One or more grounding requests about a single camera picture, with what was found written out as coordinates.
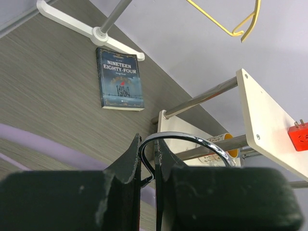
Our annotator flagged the dark blue book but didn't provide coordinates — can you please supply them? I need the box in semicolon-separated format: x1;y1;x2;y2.
96;47;145;111

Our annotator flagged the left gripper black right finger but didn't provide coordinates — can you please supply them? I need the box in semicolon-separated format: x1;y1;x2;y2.
154;140;303;231

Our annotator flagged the grey clothes rack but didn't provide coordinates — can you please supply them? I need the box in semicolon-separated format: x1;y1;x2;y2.
37;0;145;61

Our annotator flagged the red cube power socket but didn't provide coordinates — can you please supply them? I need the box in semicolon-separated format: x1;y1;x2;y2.
288;119;308;152

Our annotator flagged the white two-tier shelf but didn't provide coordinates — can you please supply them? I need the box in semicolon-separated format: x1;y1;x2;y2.
151;69;308;188

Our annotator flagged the white patterned mug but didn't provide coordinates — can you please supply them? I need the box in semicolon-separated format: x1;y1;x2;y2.
202;132;241;167

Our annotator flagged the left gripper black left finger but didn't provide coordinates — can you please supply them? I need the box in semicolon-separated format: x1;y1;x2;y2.
0;134;141;231

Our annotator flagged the yellow clothes hanger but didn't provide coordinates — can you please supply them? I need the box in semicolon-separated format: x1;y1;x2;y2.
187;0;261;43

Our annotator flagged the purple clothes hanger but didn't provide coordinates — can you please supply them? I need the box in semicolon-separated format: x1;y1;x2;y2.
0;124;234;210

